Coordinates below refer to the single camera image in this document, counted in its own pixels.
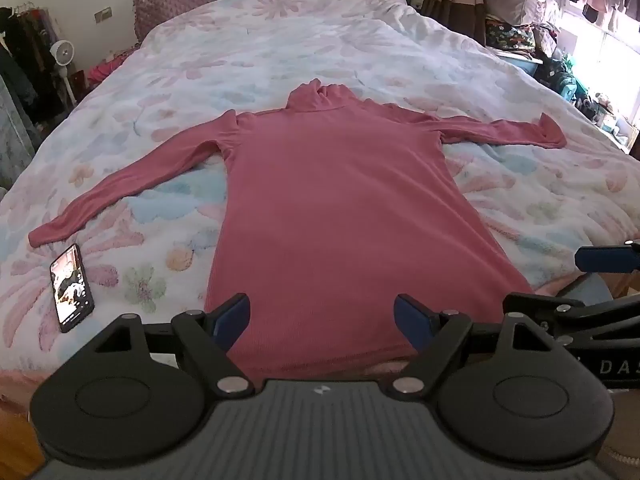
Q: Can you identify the floral fleece blanket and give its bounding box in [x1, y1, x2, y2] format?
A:
[0, 0, 640, 378]

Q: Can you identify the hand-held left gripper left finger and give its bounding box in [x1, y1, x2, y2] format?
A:
[92, 292, 256, 395]

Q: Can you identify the bright pink cloth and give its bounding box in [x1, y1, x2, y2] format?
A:
[87, 52, 133, 87]

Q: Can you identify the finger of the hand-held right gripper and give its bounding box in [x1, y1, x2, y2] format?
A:
[502, 292, 640, 348]
[575, 241, 640, 274]

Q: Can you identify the pink turtleneck sweater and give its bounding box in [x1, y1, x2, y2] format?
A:
[29, 78, 567, 378]

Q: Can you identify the pale blue basin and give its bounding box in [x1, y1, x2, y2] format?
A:
[495, 49, 544, 74]

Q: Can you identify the white standing fan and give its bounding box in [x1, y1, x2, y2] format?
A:
[49, 40, 77, 107]

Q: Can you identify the dark floral cloth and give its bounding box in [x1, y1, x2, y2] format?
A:
[485, 22, 537, 52]

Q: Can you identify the black smartphone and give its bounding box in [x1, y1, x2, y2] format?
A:
[50, 243, 96, 334]

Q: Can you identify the rack of dark clothes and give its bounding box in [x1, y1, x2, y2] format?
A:
[0, 6, 63, 126]

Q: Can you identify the grey pillow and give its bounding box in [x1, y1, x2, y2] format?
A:
[482, 0, 547, 27]

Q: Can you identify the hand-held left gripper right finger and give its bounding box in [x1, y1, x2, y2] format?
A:
[392, 294, 556, 395]

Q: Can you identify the teal cloth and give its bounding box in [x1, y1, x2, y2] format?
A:
[535, 55, 579, 104]

